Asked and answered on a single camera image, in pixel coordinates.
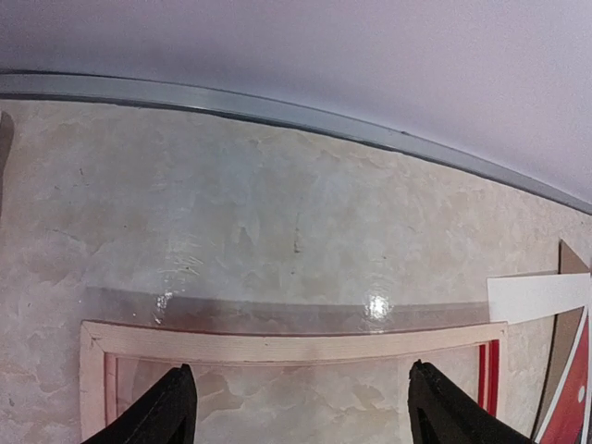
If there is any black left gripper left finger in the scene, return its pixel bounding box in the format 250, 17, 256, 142
83, 364, 198, 444

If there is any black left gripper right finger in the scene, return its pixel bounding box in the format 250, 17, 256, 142
408, 360, 531, 444

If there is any red wooden picture frame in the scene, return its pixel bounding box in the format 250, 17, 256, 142
79, 320, 508, 439

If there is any clear acrylic sheet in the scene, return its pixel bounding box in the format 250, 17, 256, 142
80, 287, 500, 438

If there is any red and black photo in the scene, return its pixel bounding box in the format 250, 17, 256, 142
536, 308, 589, 443

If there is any white photo mat border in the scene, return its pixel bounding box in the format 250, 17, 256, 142
487, 273, 591, 325

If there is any brown cardboard backing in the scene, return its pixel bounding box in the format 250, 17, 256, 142
532, 240, 590, 443

